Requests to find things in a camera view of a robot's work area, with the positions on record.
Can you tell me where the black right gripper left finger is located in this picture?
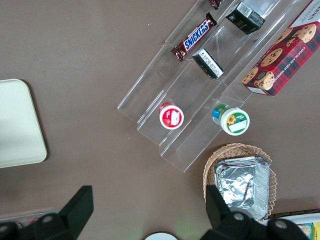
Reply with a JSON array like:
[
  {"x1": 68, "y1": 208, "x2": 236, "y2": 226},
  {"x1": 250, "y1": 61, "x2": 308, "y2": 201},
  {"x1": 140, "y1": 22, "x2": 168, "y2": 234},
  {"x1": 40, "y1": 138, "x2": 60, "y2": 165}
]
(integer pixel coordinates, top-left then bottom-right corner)
[{"x1": 31, "y1": 185, "x2": 95, "y2": 240}]

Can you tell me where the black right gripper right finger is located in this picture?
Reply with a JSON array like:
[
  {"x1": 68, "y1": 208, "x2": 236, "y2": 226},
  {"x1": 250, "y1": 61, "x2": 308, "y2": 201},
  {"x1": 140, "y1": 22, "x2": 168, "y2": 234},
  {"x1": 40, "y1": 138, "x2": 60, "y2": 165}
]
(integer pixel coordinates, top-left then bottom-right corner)
[{"x1": 201, "y1": 184, "x2": 266, "y2": 240}]

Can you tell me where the foil tray stack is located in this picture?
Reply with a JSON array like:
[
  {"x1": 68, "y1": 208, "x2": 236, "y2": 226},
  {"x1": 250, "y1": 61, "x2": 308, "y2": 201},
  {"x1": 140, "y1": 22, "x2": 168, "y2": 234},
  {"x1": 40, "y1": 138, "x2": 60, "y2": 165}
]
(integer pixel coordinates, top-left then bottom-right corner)
[{"x1": 214, "y1": 156, "x2": 272, "y2": 222}]

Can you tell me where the woven wicker basket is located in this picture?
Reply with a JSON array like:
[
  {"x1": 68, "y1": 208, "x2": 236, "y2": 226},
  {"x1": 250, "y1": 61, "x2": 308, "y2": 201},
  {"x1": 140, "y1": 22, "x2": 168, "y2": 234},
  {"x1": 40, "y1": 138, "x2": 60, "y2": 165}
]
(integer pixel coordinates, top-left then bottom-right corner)
[{"x1": 202, "y1": 142, "x2": 278, "y2": 219}]

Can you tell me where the cream plastic tray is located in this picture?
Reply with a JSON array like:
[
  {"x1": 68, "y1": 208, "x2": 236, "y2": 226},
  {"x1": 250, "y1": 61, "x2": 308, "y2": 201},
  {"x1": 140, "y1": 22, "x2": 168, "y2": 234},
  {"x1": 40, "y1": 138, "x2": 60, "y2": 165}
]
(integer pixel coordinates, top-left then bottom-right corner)
[{"x1": 0, "y1": 78, "x2": 48, "y2": 169}]

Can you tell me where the white round object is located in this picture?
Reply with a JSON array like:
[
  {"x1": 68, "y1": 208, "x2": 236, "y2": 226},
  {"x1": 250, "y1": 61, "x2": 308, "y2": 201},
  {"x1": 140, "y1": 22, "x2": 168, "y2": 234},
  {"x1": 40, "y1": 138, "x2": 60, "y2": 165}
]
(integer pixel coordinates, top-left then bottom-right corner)
[{"x1": 144, "y1": 232, "x2": 179, "y2": 240}]

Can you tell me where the white bin with dark rim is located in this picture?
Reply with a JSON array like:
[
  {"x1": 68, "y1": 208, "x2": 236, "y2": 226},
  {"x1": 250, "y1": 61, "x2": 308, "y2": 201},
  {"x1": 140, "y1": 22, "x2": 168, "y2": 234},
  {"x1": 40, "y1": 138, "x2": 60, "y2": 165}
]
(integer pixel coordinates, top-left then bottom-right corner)
[{"x1": 268, "y1": 208, "x2": 320, "y2": 240}]

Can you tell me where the sunflower lid small cup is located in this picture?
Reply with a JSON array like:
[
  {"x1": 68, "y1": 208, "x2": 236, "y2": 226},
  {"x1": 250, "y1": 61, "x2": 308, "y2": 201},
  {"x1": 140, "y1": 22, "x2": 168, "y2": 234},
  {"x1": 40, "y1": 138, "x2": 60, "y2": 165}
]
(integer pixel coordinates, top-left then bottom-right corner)
[{"x1": 211, "y1": 103, "x2": 251, "y2": 137}]

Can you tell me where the yellow snack packet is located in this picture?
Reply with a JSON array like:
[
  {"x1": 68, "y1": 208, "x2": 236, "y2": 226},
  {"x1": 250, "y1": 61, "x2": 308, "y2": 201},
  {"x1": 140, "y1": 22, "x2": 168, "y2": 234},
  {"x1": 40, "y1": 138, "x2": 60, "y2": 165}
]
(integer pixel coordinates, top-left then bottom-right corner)
[{"x1": 309, "y1": 221, "x2": 320, "y2": 240}]

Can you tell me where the red lid small cup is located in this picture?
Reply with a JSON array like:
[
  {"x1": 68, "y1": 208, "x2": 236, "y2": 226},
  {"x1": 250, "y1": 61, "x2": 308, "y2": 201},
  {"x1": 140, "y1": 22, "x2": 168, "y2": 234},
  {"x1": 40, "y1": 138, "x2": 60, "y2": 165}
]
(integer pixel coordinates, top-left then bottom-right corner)
[{"x1": 158, "y1": 101, "x2": 185, "y2": 130}]

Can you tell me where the clear acrylic stepped display stand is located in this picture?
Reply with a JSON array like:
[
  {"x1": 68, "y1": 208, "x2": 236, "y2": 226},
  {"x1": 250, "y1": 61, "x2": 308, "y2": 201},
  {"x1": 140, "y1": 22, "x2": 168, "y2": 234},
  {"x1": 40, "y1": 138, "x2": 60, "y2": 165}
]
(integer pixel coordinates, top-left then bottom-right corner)
[{"x1": 116, "y1": 0, "x2": 316, "y2": 174}]

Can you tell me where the black box with white label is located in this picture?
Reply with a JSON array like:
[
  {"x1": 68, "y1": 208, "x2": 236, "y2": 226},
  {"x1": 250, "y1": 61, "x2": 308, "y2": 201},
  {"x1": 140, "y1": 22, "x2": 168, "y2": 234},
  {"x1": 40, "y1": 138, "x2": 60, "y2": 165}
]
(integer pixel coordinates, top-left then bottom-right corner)
[{"x1": 191, "y1": 48, "x2": 225, "y2": 80}]

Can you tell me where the red tartan cookie box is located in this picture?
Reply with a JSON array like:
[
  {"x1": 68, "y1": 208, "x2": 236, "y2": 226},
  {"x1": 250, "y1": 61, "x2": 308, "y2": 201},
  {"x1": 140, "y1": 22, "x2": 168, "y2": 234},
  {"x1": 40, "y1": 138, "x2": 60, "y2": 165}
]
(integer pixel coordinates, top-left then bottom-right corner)
[{"x1": 241, "y1": 0, "x2": 320, "y2": 97}]

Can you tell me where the Snickers chocolate bar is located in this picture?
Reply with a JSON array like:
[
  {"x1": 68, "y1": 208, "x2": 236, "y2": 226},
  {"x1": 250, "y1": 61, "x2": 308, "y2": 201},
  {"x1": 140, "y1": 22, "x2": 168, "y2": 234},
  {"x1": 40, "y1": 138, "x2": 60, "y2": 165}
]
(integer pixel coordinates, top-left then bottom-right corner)
[{"x1": 170, "y1": 12, "x2": 218, "y2": 63}]

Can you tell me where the black box with barcode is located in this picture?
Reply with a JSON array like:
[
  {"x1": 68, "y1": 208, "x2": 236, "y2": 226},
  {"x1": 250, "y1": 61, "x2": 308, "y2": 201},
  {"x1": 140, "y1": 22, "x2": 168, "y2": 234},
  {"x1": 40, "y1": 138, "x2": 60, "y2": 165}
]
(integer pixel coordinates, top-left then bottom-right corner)
[{"x1": 225, "y1": 1, "x2": 266, "y2": 35}]

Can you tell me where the brown wrapped candy bar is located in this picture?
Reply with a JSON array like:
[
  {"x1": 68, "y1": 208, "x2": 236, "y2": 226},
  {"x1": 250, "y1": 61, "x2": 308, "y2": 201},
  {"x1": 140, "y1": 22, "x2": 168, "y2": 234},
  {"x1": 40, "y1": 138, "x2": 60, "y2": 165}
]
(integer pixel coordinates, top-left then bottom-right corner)
[{"x1": 209, "y1": 0, "x2": 223, "y2": 11}]

